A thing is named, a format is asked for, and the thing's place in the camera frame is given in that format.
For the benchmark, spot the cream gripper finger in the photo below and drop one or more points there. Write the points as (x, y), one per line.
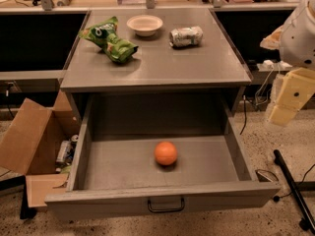
(272, 41)
(290, 92)

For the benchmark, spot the orange fruit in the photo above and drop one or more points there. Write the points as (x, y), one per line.
(165, 153)

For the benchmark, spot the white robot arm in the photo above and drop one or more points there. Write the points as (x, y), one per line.
(295, 41)

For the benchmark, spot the grey cabinet counter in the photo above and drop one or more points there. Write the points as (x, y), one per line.
(212, 64)

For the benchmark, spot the open grey top drawer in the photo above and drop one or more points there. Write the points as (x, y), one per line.
(114, 171)

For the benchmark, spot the white power strip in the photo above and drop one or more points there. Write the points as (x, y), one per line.
(269, 64)

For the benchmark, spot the crushed silver can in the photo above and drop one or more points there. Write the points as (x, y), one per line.
(185, 37)

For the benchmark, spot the white paper bowl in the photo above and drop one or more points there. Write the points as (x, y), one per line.
(144, 25)

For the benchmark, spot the black floor stand leg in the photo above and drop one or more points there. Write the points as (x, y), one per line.
(307, 222)

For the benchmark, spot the green chip bag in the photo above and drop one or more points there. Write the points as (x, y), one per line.
(104, 35)

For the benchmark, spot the bottle inside cardboard box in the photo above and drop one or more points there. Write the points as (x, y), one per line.
(67, 150)

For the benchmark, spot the brown cardboard box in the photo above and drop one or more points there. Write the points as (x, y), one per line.
(31, 145)

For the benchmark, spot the black drawer handle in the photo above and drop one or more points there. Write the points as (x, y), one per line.
(165, 205)

